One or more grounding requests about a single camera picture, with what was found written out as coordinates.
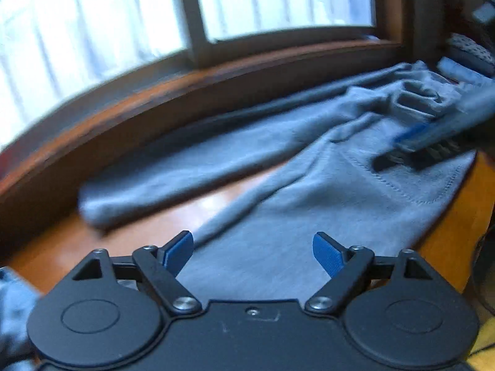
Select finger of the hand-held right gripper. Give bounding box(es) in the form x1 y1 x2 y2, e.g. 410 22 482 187
372 139 470 171
391 121 465 151

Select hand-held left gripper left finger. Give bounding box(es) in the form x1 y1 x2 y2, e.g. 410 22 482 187
71 231 202 315

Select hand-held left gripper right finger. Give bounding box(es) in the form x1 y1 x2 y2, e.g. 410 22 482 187
305 232 433 315

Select grey sweatpants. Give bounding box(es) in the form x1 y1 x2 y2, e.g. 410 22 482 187
77 61 477 301

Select folded light blue jeans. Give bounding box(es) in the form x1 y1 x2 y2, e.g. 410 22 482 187
438 57 489 87

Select white patterned folded cloth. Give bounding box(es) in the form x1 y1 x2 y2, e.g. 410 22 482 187
448 34 495 72

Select crumpled blue jeans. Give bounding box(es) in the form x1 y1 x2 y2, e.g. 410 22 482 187
0 266 41 362

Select yellow plush toy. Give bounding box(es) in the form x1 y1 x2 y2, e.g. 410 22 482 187
469 316 495 371

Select wooden framed window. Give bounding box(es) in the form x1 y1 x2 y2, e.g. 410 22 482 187
0 0 420 240

